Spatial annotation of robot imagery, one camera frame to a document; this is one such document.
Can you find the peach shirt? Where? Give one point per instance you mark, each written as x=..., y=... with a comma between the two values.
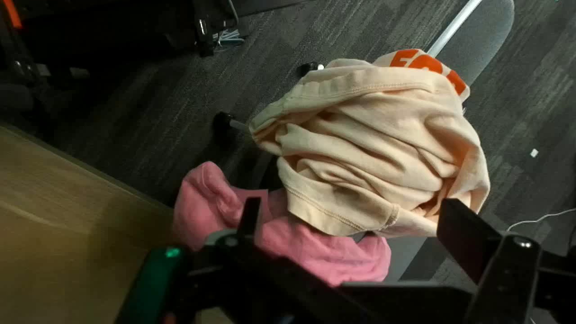
x=360, y=149

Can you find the pink shirt with orange print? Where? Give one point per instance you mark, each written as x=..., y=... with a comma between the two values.
x=203, y=203

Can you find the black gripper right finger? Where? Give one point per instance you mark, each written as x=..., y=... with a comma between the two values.
x=509, y=280

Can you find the grey office chair holding shirts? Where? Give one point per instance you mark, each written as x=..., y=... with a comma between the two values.
x=487, y=36

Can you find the small white floor scrap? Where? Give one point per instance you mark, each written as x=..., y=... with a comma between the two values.
x=532, y=153

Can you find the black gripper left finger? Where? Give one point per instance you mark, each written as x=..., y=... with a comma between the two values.
x=252, y=262

